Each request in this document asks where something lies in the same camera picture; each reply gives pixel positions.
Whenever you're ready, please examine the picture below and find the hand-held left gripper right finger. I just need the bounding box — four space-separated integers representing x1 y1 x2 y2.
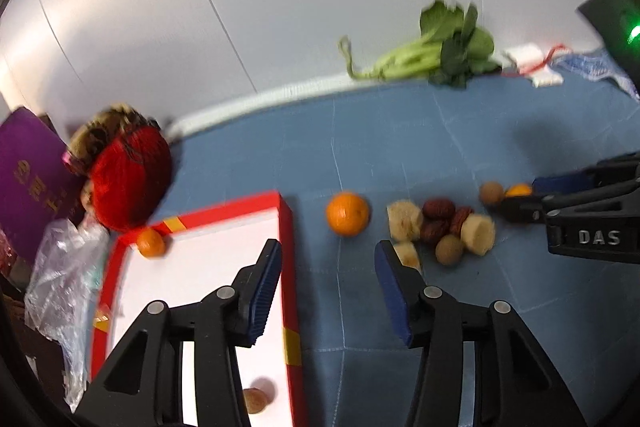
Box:
374 239 588 427

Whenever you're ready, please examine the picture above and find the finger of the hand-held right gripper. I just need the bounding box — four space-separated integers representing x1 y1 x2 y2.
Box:
500 188 640 224
532 153 640 198

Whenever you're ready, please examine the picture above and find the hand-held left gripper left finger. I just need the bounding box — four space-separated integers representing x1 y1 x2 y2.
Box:
75 238 284 427

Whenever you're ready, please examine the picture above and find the brown longan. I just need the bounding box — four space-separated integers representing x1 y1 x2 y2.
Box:
435 234 464 266
242 387 271 415
479 182 505 206

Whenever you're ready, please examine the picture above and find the peeled banana piece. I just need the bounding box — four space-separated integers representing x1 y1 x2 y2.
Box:
393 241 423 275
460 214 497 255
387 201 425 242

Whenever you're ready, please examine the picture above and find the red date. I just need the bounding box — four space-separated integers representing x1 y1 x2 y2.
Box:
422 198 457 220
420 219 451 244
449 205 476 236

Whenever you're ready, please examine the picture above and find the red and white tray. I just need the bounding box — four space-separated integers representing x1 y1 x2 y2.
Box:
90 191 308 427

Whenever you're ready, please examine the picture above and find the large tangerine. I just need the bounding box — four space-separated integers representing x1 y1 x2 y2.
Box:
326 191 371 237

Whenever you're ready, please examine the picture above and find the pale blue patterned cloth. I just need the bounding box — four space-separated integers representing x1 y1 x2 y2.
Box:
550 51 640 102

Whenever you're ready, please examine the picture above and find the white paper label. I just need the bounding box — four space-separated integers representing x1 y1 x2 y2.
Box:
505 44 563 86

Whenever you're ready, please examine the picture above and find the blue quilted mat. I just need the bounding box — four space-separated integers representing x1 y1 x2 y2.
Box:
165 72 640 427

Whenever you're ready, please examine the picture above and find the red cloth bag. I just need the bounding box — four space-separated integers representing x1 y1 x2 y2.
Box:
89 122 174 231

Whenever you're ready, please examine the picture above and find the green bok choy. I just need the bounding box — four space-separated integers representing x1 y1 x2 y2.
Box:
339 0 503 88

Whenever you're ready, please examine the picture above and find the clear plastic bag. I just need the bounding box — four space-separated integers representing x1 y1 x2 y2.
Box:
24 218 122 414

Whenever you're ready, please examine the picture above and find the brown patterned cloth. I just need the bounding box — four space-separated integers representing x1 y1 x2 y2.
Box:
66 104 161 170

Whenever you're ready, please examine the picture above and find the purple bag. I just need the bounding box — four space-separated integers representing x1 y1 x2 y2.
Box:
0 107 87 254

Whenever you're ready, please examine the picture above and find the red string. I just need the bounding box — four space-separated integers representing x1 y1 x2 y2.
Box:
500 46 581 78

